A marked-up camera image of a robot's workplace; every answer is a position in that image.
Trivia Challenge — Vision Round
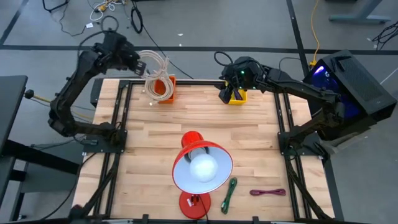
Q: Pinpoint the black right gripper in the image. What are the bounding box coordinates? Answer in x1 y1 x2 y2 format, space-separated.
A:
219 56 261 105

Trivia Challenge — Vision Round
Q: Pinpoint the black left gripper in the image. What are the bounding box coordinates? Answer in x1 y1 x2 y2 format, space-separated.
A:
124 50 151 78

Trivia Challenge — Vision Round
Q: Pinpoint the white USB cable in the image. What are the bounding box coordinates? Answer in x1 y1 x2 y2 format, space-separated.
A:
145 77 174 106
137 49 171 91
144 73 175 103

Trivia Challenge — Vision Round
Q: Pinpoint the green braided USB cable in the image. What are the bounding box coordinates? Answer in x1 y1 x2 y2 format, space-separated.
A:
220 177 238 215

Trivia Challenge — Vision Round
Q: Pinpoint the purple USB cable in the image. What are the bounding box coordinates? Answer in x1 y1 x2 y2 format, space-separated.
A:
249 188 287 197

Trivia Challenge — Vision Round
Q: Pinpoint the yellow plastic bin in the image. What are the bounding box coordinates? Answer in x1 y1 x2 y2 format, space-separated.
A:
228 83 249 106

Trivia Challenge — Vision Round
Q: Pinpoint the orange plastic basket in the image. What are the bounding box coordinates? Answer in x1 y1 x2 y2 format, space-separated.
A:
154 75 177 105

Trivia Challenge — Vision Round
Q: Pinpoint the red desk lamp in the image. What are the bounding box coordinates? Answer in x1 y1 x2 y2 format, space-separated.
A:
172 130 234 220

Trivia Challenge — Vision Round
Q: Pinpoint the white light bulb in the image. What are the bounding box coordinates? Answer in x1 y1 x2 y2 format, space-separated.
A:
188 153 219 184

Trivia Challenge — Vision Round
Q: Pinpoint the yellow rod black knob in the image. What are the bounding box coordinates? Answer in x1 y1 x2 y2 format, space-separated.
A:
24 89 94 121

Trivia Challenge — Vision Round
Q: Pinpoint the grey computer stand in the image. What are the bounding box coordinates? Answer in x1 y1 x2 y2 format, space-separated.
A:
322 127 373 156

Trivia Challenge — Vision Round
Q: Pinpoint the black computer tower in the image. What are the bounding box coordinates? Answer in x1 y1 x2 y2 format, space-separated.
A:
302 49 398 141

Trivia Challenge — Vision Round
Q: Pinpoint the black side table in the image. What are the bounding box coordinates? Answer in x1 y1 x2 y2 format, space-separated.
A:
0 74 80 222

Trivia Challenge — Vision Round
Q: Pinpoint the grey desk leg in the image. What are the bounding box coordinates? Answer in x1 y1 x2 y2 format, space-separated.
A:
328 0 392 25

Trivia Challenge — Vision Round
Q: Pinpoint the black aluminium table frame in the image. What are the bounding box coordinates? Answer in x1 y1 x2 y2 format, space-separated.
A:
68 77 336 224

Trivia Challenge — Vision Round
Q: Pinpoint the black coiled floor cable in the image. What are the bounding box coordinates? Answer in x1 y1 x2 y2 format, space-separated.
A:
129 0 195 80

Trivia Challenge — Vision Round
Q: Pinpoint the white cable bundle yellow plug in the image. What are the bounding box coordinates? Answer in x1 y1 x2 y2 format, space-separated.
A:
89 0 127 22

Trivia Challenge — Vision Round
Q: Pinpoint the thin black floor cable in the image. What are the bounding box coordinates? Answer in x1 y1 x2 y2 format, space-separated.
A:
42 0 91 37

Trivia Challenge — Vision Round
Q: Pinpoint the yellow floor cable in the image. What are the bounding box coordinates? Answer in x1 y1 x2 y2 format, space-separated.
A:
310 0 322 68

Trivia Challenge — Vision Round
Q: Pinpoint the black lamp power cord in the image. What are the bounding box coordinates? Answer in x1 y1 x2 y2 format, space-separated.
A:
197 194 210 224

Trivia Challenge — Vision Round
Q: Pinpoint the black cable tangle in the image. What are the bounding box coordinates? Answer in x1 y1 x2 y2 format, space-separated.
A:
371 21 398 51

